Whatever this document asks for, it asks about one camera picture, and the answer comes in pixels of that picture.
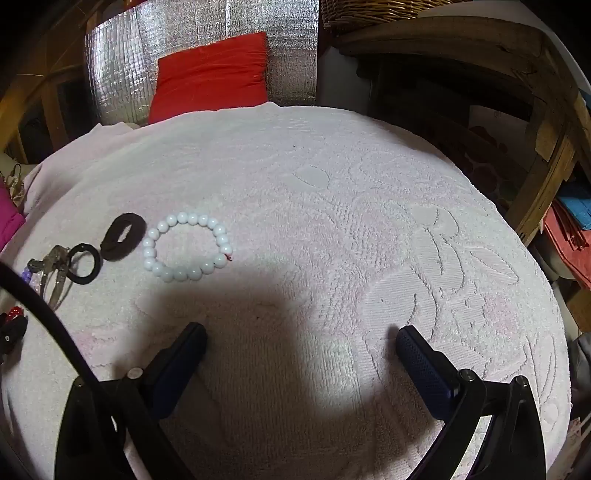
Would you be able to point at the wooden furniture frame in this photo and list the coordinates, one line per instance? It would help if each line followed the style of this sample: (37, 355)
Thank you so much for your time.
(51, 106)

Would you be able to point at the wicker basket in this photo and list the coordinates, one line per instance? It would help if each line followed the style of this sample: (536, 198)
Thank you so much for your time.
(369, 11)

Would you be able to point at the black fabric scrunchie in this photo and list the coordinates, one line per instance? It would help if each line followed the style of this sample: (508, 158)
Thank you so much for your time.
(108, 247)

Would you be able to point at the magenta pillow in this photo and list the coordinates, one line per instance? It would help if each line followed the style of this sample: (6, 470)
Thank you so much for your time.
(8, 221)

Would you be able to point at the red pillow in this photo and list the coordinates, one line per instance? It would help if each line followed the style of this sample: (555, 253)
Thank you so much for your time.
(207, 78)

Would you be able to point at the silver foil insulation mat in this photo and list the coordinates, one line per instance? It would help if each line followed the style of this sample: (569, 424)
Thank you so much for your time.
(120, 69)

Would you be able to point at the gold and silver wristwatch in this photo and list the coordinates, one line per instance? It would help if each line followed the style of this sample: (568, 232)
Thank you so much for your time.
(55, 258)

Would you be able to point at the black and red accessory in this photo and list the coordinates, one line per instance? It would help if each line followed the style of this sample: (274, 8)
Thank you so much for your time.
(11, 332)

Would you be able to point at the white pink textured blanket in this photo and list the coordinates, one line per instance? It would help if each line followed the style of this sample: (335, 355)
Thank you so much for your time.
(323, 207)

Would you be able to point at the red bag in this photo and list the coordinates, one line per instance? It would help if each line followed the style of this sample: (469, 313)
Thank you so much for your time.
(568, 240)

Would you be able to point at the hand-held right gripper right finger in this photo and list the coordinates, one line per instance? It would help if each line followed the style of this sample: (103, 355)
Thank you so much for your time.
(422, 369)

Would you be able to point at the gold patterned cloth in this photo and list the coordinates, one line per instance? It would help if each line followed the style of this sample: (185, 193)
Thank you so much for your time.
(14, 184)

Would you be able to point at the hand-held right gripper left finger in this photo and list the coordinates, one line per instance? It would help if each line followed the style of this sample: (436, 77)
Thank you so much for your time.
(182, 364)

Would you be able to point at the wooden table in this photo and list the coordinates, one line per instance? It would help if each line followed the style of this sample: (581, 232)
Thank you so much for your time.
(461, 41)

